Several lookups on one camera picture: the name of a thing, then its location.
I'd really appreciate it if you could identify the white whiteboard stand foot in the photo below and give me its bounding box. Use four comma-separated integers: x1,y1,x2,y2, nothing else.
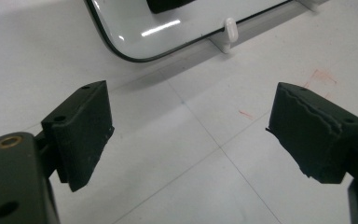
295,0,331,13
209,17,240,55

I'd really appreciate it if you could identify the white whiteboard with black rim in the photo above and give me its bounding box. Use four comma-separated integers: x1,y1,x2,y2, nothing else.
83,0,295,63

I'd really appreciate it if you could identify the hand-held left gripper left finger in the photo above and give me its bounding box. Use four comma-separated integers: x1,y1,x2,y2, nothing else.
40,79,116,192

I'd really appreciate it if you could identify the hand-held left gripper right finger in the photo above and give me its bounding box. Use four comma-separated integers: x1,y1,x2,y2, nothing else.
265,81,358,185

